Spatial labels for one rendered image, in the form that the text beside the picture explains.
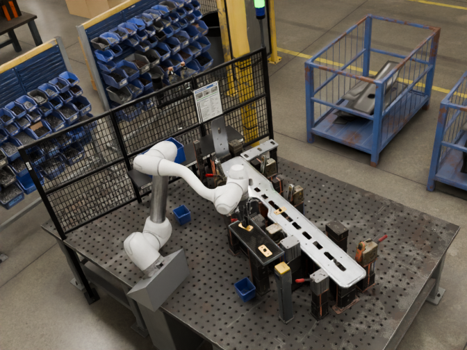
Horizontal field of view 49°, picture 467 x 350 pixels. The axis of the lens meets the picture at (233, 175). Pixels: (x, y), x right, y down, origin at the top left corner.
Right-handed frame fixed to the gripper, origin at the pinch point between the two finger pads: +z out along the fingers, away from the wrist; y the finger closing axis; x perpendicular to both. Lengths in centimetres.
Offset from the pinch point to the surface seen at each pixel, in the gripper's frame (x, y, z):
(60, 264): 189, -45, 120
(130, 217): 110, -8, 50
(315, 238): -31.0, 26.5, 20.1
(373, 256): -65, 35, 23
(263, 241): -15.4, -3.7, 4.1
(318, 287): -52, -4, 19
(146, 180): 97, 5, 17
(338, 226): -38, 40, 17
